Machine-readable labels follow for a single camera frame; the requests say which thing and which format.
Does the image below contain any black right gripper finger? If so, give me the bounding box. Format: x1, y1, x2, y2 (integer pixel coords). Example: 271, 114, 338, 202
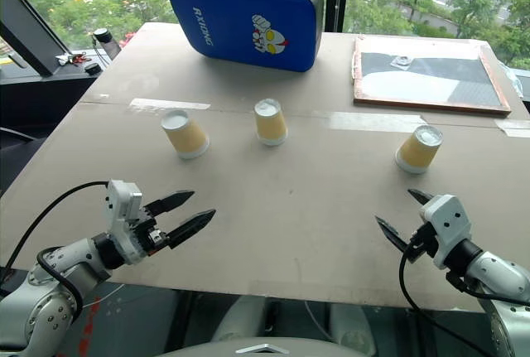
407, 188, 435, 207
374, 215, 416, 260

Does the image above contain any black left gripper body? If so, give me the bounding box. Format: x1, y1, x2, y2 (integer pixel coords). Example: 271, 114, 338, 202
132, 205, 171, 256

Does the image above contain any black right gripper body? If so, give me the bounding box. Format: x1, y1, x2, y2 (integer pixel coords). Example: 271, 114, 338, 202
407, 221, 439, 266

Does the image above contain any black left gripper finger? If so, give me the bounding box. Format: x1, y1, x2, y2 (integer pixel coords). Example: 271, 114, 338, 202
144, 190, 195, 218
165, 209, 217, 250

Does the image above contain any yellow paper cup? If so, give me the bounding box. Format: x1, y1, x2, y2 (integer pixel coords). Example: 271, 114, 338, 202
160, 109, 210, 161
253, 99, 289, 147
394, 124, 444, 175

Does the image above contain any clear tape strip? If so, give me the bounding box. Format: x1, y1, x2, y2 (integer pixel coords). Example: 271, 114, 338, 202
312, 110, 427, 133
128, 98, 211, 112
494, 118, 530, 138

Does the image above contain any wood framed board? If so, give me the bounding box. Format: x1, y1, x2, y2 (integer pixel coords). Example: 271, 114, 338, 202
351, 36, 512, 117

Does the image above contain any silver robot torso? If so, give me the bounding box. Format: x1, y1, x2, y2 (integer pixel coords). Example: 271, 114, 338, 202
161, 294, 378, 357

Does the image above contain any red and white small clutter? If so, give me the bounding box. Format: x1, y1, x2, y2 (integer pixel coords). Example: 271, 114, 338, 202
55, 53, 91, 66

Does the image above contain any blue cartoon print pad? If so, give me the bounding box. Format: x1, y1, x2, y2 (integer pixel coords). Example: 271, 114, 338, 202
167, 0, 325, 73

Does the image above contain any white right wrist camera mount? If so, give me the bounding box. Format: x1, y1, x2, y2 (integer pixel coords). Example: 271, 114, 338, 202
419, 194, 474, 269

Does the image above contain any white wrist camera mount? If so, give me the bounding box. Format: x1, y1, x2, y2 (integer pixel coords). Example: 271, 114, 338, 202
419, 194, 474, 269
103, 179, 149, 266

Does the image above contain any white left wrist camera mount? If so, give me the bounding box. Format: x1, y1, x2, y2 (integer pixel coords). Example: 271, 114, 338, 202
103, 179, 149, 266

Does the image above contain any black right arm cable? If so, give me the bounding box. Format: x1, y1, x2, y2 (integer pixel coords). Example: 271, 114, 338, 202
398, 228, 506, 357

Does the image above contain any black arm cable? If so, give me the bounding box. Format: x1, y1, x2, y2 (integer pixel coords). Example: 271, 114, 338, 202
398, 228, 506, 357
0, 181, 109, 320

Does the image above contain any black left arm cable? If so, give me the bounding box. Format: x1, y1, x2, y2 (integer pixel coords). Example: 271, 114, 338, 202
0, 181, 109, 320

